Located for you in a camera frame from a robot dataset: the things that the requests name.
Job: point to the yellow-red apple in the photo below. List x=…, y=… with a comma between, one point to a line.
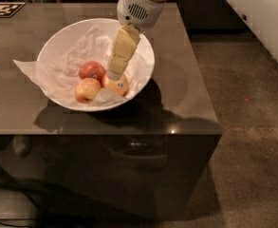
x=119, y=87

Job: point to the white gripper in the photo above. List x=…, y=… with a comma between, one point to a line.
x=138, y=11

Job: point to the red apple at back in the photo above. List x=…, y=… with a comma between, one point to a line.
x=92, y=69

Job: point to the white crumpled paper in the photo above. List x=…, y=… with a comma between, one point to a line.
x=72, y=57

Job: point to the white bowl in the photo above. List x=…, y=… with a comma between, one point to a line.
x=144, y=57

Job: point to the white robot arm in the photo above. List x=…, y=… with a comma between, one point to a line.
x=135, y=17

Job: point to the black white fiducial marker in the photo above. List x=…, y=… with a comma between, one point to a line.
x=8, y=9

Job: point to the red-yellow apple front left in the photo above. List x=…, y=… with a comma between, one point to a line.
x=86, y=90

